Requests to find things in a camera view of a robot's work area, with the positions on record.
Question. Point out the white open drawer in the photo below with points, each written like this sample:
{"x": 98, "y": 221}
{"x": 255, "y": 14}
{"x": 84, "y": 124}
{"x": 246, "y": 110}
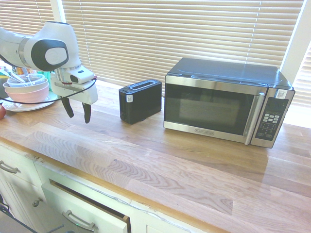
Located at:
{"x": 80, "y": 206}

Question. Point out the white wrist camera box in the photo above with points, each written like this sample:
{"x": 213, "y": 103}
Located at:
{"x": 80, "y": 75}

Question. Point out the red apple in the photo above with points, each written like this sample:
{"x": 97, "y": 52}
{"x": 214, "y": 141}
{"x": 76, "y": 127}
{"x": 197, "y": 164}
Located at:
{"x": 2, "y": 112}

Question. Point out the white bowl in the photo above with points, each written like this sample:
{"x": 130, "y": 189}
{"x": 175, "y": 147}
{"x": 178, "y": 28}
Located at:
{"x": 14, "y": 88}

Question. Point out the pink bowl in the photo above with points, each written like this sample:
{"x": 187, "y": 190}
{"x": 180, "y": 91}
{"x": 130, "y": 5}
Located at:
{"x": 26, "y": 95}

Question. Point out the clear plastic container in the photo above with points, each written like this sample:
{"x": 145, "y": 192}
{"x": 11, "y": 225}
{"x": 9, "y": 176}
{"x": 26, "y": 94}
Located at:
{"x": 34, "y": 78}

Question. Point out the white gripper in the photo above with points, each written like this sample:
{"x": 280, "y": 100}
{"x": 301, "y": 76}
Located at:
{"x": 85, "y": 95}

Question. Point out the green plastic item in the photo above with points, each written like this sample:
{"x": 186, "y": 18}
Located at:
{"x": 49, "y": 78}

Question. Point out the white plate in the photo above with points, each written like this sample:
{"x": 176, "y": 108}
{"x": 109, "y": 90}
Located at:
{"x": 17, "y": 106}

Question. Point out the black two-slot toaster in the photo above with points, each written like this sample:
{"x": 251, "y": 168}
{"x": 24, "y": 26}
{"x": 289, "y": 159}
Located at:
{"x": 143, "y": 103}

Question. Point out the stainless steel black microwave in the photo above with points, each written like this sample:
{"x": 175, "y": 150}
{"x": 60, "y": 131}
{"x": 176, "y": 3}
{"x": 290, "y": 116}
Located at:
{"x": 213, "y": 104}

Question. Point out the narrow beige window blind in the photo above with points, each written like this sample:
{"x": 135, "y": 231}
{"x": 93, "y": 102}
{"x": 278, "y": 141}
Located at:
{"x": 303, "y": 80}
{"x": 24, "y": 17}

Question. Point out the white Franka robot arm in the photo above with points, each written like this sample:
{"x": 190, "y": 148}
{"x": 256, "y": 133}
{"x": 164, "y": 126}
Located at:
{"x": 58, "y": 34}

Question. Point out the silver cabinet knob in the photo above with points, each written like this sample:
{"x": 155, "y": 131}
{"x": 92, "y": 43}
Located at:
{"x": 37, "y": 202}

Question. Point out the wide beige window blind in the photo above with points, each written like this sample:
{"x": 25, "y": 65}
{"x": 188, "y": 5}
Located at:
{"x": 170, "y": 36}

